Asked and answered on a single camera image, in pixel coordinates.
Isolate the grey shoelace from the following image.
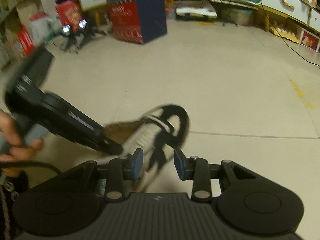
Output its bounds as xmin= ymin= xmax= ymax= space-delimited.
xmin=130 ymin=123 xmax=161 ymax=154

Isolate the white paper bag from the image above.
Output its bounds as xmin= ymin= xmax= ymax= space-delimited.
xmin=28 ymin=11 xmax=61 ymax=46

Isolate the spare handheld gripper left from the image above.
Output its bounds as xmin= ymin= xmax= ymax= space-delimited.
xmin=60 ymin=24 xmax=75 ymax=52

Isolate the white low platform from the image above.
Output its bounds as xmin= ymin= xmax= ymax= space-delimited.
xmin=176 ymin=7 xmax=217 ymax=20

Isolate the black floor cable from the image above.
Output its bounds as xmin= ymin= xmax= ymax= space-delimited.
xmin=260 ymin=2 xmax=320 ymax=69

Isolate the blue red christmas box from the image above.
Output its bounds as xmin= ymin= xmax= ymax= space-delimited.
xmin=106 ymin=0 xmax=168 ymax=44

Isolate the clear plastic storage bin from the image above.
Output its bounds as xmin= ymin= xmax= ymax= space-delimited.
xmin=221 ymin=8 xmax=253 ymax=26

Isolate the left hand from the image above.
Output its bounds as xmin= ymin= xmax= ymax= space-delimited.
xmin=1 ymin=110 xmax=44 ymax=162

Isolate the black and white shoe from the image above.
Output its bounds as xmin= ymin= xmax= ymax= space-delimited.
xmin=105 ymin=105 xmax=189 ymax=174

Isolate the red cardboard box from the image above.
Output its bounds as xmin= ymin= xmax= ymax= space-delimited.
xmin=17 ymin=24 xmax=35 ymax=56

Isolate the red round tin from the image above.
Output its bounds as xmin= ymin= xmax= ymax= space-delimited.
xmin=55 ymin=0 xmax=83 ymax=30

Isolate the red framed picture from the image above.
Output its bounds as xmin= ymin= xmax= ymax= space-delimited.
xmin=299 ymin=29 xmax=319 ymax=51

